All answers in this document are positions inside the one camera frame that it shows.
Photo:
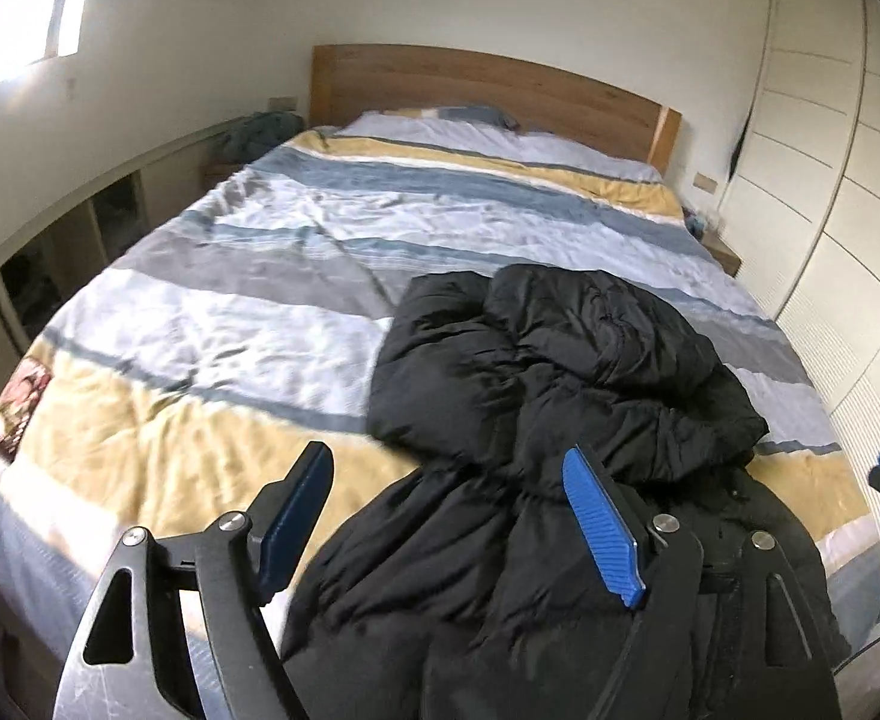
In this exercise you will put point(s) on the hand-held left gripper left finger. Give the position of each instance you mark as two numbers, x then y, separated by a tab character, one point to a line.
297	514

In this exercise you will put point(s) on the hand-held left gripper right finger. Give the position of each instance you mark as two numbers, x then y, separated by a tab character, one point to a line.
605	532

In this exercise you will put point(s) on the black puffer jacket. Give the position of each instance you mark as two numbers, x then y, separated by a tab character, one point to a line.
560	390

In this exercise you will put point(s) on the striped duvet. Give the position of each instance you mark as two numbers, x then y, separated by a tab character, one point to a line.
260	277

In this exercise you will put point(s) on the wooden nightstand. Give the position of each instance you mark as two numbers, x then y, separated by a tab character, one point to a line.
725	255

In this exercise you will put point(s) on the white wardrobe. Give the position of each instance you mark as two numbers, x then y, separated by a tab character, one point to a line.
838	187

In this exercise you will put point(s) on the printed magazine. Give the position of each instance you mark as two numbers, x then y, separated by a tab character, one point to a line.
20	409

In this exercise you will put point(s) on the small blue container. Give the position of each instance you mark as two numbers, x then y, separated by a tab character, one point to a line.
699	223

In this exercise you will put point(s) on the low open shelf cabinet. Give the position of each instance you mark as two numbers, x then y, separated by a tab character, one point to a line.
72	240

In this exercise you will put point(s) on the white pillow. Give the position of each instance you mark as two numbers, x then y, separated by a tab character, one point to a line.
575	154

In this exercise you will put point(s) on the green crumpled cloth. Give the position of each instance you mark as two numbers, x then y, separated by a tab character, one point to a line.
260	133

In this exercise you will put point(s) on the grey pillow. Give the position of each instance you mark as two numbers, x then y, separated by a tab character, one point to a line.
477	114

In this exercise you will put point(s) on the wooden bed headboard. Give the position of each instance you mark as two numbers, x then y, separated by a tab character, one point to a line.
485	79

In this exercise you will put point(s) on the beige wall switch panel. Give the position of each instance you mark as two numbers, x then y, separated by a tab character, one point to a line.
283	102
705	181

